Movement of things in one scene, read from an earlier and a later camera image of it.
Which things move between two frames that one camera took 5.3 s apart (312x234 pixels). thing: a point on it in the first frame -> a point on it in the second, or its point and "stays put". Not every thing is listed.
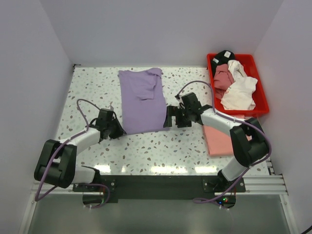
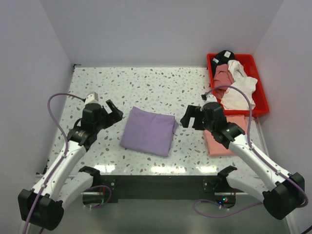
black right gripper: x=172 y=110 -> x=192 y=111
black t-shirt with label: x=221 y=58 stays put
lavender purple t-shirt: x=143 y=102 -> x=148 y=132
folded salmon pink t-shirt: x=219 y=144 stays put
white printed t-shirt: x=240 y=95 stays put
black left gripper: x=120 y=130 -> x=115 y=116
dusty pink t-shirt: x=223 y=79 stays put
